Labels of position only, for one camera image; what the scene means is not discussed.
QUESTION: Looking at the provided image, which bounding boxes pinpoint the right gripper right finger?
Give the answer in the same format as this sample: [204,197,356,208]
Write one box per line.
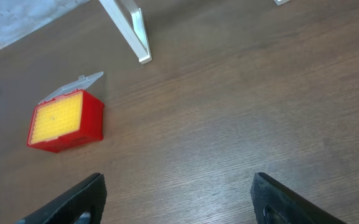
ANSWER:
[249,172,348,224]

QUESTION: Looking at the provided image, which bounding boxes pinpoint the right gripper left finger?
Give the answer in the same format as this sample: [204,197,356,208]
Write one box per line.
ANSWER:
[15,172,108,224]

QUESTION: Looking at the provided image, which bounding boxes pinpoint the red and yellow tip box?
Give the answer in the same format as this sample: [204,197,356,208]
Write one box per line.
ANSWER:
[26,71,106,154]

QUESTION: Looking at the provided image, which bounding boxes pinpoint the white and blue stand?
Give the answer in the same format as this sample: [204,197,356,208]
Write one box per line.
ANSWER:
[98,0,292,65]

